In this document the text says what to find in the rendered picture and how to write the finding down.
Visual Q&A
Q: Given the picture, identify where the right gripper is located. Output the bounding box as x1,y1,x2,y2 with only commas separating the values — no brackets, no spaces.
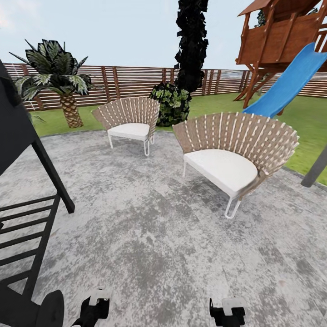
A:
209,299,245,327

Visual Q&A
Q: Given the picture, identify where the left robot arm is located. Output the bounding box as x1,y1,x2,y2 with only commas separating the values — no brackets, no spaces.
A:
72,289,115,327

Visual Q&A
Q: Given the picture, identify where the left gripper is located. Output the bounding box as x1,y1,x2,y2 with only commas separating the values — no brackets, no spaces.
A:
80,299,110,326

